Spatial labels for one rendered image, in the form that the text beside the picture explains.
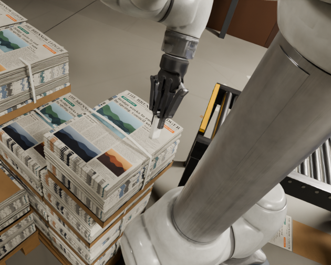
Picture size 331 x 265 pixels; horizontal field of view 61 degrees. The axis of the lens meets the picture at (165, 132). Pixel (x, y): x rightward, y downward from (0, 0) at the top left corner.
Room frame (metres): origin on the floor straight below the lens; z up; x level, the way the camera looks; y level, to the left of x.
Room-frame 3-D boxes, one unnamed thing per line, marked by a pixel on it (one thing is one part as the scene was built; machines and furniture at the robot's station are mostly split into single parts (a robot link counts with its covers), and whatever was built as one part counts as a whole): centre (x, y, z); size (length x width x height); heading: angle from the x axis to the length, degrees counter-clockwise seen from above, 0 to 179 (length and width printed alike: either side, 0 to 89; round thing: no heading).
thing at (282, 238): (1.16, -0.89, 0.00); 0.37 x 0.29 x 0.01; 83
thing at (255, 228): (0.40, -0.24, 1.17); 0.18 x 0.16 x 0.22; 127
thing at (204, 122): (1.25, -0.19, 0.81); 0.43 x 0.03 x 0.02; 173
